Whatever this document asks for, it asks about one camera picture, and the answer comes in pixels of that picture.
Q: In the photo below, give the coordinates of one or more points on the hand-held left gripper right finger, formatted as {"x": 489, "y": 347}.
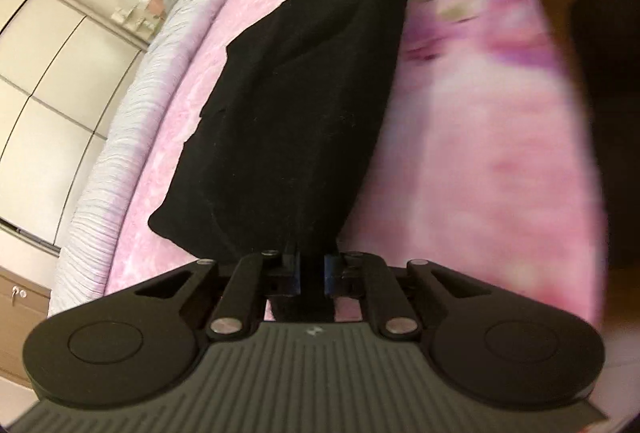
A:
{"x": 331, "y": 274}

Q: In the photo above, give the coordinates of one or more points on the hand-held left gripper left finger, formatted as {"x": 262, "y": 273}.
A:
{"x": 295, "y": 274}

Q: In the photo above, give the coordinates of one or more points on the black garment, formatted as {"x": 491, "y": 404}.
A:
{"x": 300, "y": 113}

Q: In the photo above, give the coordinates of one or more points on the pink rose blanket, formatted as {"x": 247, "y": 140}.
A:
{"x": 475, "y": 138}

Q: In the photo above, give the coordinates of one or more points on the white ribbed bedsheet edge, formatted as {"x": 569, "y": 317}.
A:
{"x": 125, "y": 153}

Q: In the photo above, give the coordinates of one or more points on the wooden cabinet with key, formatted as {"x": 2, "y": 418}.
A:
{"x": 22, "y": 323}

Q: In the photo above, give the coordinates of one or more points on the dresser with small items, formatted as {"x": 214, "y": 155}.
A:
{"x": 140, "y": 18}

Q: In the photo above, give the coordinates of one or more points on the cream wardrobe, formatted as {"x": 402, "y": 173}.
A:
{"x": 50, "y": 63}

